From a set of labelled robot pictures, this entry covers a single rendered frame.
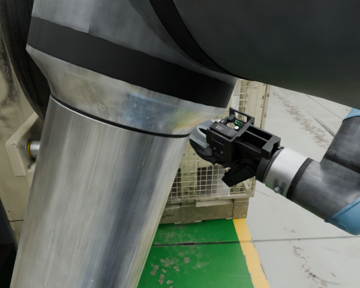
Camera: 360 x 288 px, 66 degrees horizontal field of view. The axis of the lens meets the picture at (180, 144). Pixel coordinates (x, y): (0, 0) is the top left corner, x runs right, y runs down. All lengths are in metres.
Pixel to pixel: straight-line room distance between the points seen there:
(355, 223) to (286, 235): 1.41
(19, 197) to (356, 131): 0.88
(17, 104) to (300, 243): 1.57
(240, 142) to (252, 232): 1.36
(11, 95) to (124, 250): 0.70
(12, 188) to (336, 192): 0.84
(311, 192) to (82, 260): 0.35
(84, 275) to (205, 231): 1.61
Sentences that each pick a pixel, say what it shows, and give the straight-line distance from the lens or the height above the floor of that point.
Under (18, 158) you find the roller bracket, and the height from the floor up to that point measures 0.91.
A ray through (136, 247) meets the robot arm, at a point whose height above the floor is 1.12.
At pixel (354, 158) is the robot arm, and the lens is 0.45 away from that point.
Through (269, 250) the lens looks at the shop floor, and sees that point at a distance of 1.74.
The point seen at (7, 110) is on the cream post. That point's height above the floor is 0.99.
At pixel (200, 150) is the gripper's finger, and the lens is 0.54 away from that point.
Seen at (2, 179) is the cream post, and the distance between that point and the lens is 0.97.
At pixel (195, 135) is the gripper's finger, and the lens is 0.55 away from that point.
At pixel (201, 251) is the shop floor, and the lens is 1.66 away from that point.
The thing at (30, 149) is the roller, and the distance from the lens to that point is 0.79.
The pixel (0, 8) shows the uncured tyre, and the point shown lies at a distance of 0.62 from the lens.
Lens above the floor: 1.25
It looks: 28 degrees down
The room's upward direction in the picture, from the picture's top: straight up
